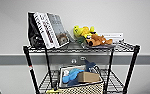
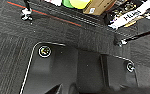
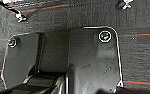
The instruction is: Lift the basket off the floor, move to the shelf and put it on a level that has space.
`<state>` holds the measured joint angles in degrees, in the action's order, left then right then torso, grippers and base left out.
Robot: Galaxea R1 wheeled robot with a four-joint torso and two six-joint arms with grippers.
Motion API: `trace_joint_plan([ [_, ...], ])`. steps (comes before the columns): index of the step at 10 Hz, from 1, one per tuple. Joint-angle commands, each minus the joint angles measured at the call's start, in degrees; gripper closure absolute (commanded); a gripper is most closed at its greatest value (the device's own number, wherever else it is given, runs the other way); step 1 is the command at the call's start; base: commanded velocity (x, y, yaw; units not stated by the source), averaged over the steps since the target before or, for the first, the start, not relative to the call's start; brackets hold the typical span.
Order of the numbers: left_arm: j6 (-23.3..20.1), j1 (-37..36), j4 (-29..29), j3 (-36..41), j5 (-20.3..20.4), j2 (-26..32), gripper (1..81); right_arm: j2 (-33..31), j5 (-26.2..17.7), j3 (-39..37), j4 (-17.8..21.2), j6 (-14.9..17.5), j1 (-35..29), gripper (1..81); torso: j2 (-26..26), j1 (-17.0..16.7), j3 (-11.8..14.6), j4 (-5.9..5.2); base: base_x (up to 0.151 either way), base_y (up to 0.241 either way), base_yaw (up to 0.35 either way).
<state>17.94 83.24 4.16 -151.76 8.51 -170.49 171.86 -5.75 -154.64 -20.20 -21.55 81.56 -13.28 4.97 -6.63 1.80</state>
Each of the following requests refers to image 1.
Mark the yellow plush duck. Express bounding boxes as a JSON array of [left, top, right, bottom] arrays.
[[73, 25, 96, 44]]

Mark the orange plush toy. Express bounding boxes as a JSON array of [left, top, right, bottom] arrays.
[[84, 33, 114, 47]]

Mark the grey printed box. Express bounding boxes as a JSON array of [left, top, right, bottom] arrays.
[[46, 12, 71, 47]]

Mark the dark blue plush shark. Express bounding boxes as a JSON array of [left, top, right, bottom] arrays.
[[83, 59, 101, 75]]

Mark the light blue plush turtle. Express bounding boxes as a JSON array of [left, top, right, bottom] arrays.
[[62, 68, 86, 85]]

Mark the small brown cardboard box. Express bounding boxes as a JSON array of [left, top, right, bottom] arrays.
[[77, 72, 102, 84]]

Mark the white printed box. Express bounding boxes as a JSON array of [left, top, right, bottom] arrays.
[[33, 12, 60, 49]]

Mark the white flat box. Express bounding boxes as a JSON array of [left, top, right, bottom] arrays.
[[99, 32, 125, 44]]

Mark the small yellow plush toy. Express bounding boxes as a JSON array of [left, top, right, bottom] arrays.
[[45, 87, 59, 94]]

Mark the black wire shelf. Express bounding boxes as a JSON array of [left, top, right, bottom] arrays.
[[22, 40, 141, 94]]

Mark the white wall socket plate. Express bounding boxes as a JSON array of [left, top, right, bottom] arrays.
[[79, 55, 87, 62], [70, 58, 78, 65]]

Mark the long grey wall band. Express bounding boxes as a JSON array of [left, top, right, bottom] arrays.
[[0, 54, 150, 66]]

